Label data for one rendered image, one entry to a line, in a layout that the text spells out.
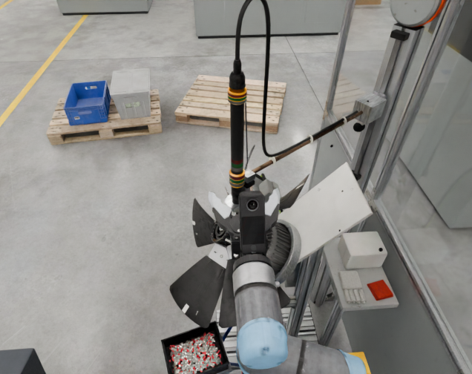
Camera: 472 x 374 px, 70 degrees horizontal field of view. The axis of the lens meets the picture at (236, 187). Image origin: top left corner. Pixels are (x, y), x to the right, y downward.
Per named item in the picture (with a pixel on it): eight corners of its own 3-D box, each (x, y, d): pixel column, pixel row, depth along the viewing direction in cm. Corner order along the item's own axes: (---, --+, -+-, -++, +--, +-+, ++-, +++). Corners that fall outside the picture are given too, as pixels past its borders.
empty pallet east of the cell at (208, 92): (285, 92, 450) (286, 82, 440) (276, 134, 379) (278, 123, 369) (199, 84, 468) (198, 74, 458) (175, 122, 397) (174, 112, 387)
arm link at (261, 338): (238, 374, 53) (238, 353, 47) (233, 308, 60) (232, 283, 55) (287, 370, 53) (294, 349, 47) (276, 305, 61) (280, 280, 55)
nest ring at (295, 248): (249, 243, 151) (243, 240, 150) (293, 210, 138) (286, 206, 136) (257, 298, 132) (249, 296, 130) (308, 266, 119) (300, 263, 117)
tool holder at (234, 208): (243, 188, 104) (243, 164, 97) (258, 201, 100) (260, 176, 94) (220, 202, 100) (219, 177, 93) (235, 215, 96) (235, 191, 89)
